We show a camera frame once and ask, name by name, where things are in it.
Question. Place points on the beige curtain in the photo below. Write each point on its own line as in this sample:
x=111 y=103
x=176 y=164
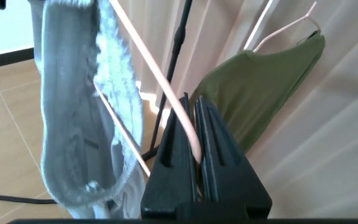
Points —
x=322 y=140

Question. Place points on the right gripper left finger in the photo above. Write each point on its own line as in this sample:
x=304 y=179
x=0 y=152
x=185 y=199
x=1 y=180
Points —
x=172 y=180

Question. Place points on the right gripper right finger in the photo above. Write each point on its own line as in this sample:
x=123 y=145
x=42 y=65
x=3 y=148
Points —
x=235 y=180

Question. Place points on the black clothes rack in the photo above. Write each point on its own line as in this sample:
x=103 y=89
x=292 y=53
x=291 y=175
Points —
x=179 y=34

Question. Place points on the pink clothes hanger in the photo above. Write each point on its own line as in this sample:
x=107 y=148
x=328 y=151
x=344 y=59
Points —
x=278 y=32
x=154 y=68

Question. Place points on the green long-sleeved shirt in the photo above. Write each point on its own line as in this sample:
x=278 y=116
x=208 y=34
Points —
x=259 y=87

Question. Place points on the pale grey garment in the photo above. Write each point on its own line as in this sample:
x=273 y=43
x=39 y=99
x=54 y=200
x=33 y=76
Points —
x=64 y=93

